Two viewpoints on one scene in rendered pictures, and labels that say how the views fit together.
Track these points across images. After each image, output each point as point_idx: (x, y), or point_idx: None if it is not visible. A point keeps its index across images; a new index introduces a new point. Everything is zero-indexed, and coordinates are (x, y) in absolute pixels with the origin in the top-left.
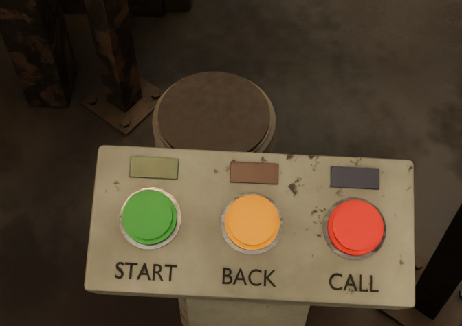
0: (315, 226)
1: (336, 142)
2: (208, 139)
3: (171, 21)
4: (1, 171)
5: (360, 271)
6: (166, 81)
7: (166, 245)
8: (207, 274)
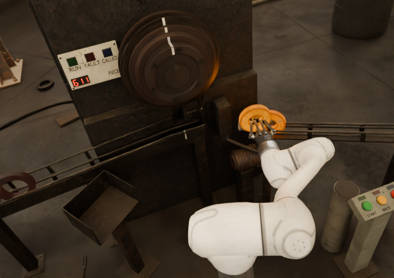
0: (390, 196)
1: (325, 190)
2: (350, 193)
3: (260, 176)
4: None
5: None
6: (272, 192)
7: (372, 209)
8: (380, 210)
